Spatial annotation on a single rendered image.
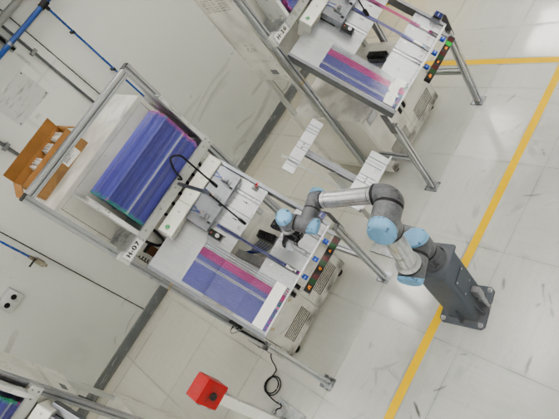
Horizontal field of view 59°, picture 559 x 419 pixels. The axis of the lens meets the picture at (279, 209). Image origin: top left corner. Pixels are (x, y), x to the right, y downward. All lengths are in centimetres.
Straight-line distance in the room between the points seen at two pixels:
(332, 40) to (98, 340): 296
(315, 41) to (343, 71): 26
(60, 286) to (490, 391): 302
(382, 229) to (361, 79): 132
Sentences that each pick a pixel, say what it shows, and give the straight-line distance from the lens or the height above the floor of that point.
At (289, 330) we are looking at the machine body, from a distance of 315.
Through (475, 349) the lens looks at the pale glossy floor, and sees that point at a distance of 285.
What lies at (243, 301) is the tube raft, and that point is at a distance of 256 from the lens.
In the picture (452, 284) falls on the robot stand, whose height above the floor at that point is 43.
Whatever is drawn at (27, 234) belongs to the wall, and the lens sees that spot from 393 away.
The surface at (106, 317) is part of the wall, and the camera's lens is 435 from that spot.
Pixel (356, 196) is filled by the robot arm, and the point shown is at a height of 116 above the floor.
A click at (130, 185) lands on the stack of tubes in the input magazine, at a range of 244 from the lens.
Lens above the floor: 259
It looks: 40 degrees down
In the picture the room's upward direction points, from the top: 47 degrees counter-clockwise
